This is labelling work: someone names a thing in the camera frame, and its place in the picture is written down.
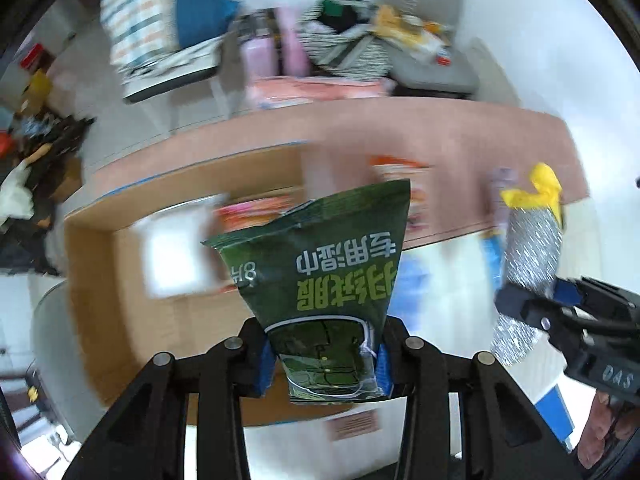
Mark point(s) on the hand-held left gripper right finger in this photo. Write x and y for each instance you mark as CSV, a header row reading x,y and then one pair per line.
x,y
384,371

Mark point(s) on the white flat packet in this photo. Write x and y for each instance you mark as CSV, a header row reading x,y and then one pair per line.
x,y
175,250

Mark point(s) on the silver glitter pouch yellow top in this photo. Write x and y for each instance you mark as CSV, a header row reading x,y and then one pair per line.
x,y
531,255

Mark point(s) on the red orange snack packet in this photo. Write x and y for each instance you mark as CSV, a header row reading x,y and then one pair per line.
x,y
255,210

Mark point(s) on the dark clutter pile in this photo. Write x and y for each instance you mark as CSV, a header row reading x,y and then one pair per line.
x,y
40,160

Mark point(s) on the grey chair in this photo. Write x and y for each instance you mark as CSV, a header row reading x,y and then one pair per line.
x,y
435,75

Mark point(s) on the grey round seat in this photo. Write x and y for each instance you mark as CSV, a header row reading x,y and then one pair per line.
x,y
55,350

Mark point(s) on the blue plastic packet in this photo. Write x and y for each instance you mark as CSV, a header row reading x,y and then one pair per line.
x,y
407,285

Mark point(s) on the checked striped cloth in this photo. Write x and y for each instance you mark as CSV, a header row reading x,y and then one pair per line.
x,y
140,15

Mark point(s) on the yellow snack packets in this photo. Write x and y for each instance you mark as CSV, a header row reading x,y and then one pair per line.
x,y
410,30

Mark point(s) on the pink orange folded cloth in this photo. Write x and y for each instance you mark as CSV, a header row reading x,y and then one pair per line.
x,y
315,91

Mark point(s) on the green wet wipes packet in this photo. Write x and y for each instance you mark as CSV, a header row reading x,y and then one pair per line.
x,y
320,270

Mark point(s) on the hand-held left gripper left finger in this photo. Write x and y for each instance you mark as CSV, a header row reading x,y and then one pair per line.
x,y
264,371

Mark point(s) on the large cardboard box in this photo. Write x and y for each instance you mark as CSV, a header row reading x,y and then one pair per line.
x,y
165,325

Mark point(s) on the orange white snack packet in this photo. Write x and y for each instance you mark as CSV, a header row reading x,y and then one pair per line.
x,y
417,180

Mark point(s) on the blue cloth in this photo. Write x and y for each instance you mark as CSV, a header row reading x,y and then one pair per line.
x,y
202,5

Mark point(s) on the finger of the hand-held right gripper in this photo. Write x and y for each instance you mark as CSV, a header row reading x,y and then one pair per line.
x,y
525,308
564,290

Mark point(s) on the pink bottle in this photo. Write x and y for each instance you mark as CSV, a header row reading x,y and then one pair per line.
x,y
260,55

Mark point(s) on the person's right hand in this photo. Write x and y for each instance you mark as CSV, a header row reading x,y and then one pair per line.
x,y
602,430

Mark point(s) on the blue white box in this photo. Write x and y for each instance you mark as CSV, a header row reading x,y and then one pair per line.
x,y
557,410

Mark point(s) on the black white striped bag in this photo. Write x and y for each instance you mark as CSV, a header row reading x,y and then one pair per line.
x,y
345,45

